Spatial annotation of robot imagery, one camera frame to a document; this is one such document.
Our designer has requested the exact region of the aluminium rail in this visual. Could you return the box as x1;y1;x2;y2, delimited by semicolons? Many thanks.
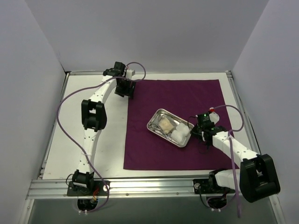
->
26;175;208;199
225;70;263;155

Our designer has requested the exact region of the aluminium front rail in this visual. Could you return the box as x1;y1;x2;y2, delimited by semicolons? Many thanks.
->
26;175;208;199

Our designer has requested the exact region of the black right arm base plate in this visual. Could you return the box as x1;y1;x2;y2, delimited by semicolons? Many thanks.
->
192;178;235;195

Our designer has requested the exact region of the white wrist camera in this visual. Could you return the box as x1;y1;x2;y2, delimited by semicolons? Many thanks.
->
126;69;135;79
208;107;220;124

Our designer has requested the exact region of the steel instrument tray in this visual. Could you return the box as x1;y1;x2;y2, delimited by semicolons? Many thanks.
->
147;109;194;148

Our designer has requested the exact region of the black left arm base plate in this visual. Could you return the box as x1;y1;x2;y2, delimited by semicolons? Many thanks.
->
66;181;108;196

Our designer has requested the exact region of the white gauze pad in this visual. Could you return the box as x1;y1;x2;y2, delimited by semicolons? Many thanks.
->
176;123;190;136
171;130;185;144

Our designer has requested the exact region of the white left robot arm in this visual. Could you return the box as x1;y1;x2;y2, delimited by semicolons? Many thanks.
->
72;62;135;196

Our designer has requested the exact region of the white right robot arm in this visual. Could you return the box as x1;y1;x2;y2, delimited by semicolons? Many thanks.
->
191;112;281;203

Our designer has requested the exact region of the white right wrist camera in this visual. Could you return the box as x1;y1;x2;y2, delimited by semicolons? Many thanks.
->
208;107;220;124

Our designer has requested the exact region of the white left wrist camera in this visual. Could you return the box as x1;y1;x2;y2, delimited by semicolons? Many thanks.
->
126;69;135;79

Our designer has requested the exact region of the aluminium right rail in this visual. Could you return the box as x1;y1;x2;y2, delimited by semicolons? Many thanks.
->
225;70;263;155

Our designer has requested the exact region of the clear bag of cotton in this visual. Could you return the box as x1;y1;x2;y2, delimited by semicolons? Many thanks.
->
158;117;175;134

